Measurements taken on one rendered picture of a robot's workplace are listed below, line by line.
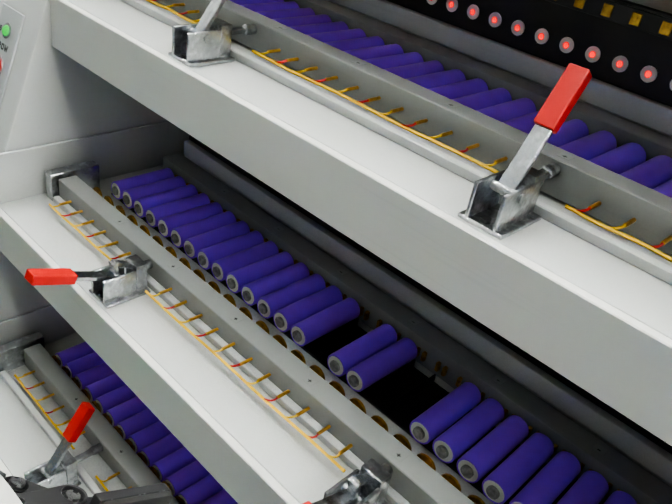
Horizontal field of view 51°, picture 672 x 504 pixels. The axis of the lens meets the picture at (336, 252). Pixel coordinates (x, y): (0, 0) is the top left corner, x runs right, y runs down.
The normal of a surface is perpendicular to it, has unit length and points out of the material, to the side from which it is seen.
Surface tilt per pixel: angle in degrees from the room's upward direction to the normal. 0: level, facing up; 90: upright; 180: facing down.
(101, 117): 90
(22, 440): 20
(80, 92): 90
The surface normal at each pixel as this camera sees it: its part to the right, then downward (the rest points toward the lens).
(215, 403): 0.15, -0.83
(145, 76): -0.70, 0.29
